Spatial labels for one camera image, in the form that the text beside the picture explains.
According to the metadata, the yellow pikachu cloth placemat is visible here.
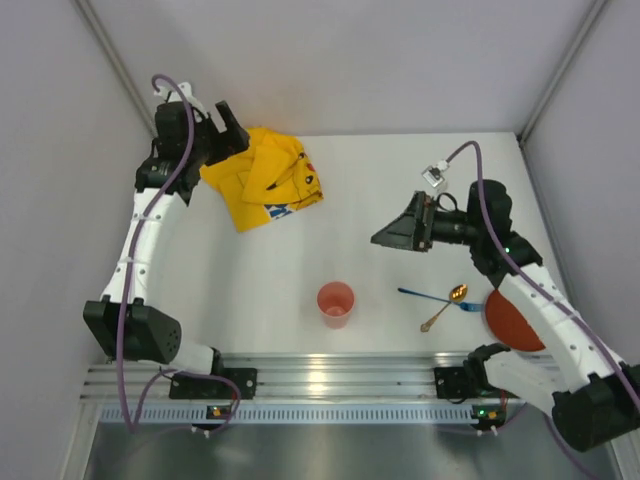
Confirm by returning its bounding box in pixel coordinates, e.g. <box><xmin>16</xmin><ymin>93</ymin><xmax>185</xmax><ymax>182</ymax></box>
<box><xmin>200</xmin><ymin>127</ymin><xmax>324</xmax><ymax>233</ymax></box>

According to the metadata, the gold ornate spoon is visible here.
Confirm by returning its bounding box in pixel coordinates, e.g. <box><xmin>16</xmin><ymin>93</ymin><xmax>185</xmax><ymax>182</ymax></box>
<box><xmin>420</xmin><ymin>284</ymin><xmax>468</xmax><ymax>333</ymax></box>

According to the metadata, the blue metal fork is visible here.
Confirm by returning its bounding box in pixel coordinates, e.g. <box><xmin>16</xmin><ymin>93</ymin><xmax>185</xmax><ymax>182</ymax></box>
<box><xmin>397</xmin><ymin>287</ymin><xmax>485</xmax><ymax>312</ymax></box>

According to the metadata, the pink plastic cup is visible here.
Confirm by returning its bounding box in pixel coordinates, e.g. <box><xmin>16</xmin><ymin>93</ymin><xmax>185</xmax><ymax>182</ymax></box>
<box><xmin>316</xmin><ymin>281</ymin><xmax>356</xmax><ymax>329</ymax></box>

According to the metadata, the red round plate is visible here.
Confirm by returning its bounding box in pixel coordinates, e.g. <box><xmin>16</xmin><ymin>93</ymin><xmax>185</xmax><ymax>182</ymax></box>
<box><xmin>484</xmin><ymin>290</ymin><xmax>545</xmax><ymax>353</ymax></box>

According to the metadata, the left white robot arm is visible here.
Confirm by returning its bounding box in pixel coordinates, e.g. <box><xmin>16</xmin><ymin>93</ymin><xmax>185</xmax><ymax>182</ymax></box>
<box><xmin>83</xmin><ymin>101</ymin><xmax>249</xmax><ymax>375</ymax></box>

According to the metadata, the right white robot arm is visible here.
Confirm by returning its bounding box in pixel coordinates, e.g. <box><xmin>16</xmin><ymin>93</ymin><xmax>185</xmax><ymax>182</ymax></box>
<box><xmin>371</xmin><ymin>180</ymin><xmax>639</xmax><ymax>452</ymax></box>

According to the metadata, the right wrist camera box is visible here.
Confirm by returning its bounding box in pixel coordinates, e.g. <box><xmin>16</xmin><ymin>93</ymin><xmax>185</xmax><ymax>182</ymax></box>
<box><xmin>421</xmin><ymin>160</ymin><xmax>449</xmax><ymax>191</ymax></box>

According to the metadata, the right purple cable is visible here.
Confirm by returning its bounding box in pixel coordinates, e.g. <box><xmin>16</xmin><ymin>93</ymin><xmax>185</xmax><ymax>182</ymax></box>
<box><xmin>447</xmin><ymin>140</ymin><xmax>640</xmax><ymax>471</ymax></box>

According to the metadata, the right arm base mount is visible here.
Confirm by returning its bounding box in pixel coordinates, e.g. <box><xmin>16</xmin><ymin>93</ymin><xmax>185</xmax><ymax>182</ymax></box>
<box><xmin>433</xmin><ymin>366</ymin><xmax>501</xmax><ymax>403</ymax></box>

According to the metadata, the aluminium front rail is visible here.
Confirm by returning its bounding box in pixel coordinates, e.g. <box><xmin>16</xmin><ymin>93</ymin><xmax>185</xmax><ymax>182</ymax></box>
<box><xmin>79</xmin><ymin>352</ymin><xmax>566</xmax><ymax>426</ymax></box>

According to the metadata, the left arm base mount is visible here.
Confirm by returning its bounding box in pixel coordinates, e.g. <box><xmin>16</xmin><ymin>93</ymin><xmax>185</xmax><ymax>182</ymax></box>
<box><xmin>169</xmin><ymin>368</ymin><xmax>258</xmax><ymax>400</ymax></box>

